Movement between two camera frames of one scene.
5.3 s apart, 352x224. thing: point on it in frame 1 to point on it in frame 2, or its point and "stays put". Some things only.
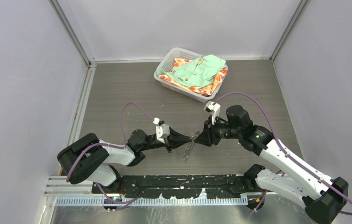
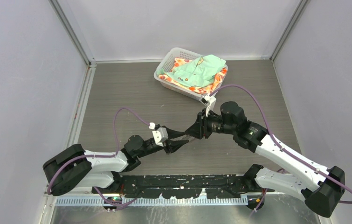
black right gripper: (208, 136) to (198, 128)
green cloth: (197, 71) stays put
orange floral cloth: (207, 89) stays put
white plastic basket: (168, 62) stays put
